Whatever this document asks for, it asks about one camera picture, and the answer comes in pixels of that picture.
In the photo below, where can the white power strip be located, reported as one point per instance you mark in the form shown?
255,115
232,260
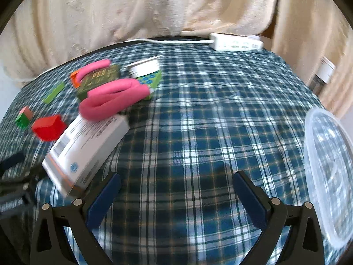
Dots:
234,42

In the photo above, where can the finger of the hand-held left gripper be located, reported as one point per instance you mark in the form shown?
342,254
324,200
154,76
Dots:
12,160

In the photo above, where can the green dotted toy block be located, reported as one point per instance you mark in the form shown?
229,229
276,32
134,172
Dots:
152,81
53,92

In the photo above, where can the pink foam hair curler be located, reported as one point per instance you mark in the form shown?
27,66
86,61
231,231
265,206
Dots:
110,99
93,67

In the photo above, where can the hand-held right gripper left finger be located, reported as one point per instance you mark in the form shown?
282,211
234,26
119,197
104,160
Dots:
103,198

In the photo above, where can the clear plastic bowl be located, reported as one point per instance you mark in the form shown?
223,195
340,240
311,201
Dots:
325,157

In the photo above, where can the white round jar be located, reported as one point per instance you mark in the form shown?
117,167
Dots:
144,67

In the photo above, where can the orange toy block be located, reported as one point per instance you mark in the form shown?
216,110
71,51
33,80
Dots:
74,78

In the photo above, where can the white tower heater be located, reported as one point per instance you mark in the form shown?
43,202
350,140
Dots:
326,67

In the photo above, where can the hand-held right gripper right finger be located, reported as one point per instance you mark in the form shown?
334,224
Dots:
249,198

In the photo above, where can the cream patterned curtain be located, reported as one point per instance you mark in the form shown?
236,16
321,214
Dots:
110,11
311,19

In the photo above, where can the dark green box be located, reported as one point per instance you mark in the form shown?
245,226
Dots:
100,78

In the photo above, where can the blue plaid tablecloth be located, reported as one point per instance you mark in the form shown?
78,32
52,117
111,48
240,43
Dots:
193,116

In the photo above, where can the white medicine box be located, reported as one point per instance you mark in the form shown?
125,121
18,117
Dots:
85,149

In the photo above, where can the red and green toy block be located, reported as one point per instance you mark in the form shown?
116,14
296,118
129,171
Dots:
23,117

